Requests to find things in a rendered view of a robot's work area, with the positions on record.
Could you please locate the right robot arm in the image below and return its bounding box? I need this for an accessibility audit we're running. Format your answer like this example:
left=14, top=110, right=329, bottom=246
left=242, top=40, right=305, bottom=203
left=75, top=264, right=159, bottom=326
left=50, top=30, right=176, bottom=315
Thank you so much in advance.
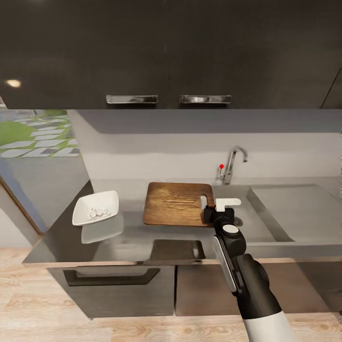
left=203, top=198, right=300, bottom=342

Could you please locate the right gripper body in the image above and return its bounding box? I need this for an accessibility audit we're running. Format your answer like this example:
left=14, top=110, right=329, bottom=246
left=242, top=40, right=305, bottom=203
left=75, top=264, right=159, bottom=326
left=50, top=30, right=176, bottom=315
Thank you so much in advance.
left=203, top=207, right=236, bottom=225

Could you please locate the cutting board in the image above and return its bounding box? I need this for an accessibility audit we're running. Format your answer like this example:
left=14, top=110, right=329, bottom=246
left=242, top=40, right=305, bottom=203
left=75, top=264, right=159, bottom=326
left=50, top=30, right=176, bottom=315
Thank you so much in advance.
left=143, top=182, right=215, bottom=228

